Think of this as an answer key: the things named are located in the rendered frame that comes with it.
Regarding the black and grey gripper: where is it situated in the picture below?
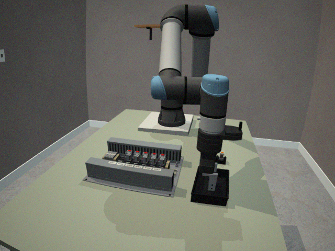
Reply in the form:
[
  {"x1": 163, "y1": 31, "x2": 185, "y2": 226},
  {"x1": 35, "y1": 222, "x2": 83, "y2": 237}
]
[{"x1": 197, "y1": 115, "x2": 243, "y2": 191}]

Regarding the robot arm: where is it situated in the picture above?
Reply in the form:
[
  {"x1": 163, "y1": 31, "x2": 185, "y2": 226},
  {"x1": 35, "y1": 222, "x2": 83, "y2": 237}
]
[{"x1": 151, "y1": 4, "x2": 229, "y2": 127}]

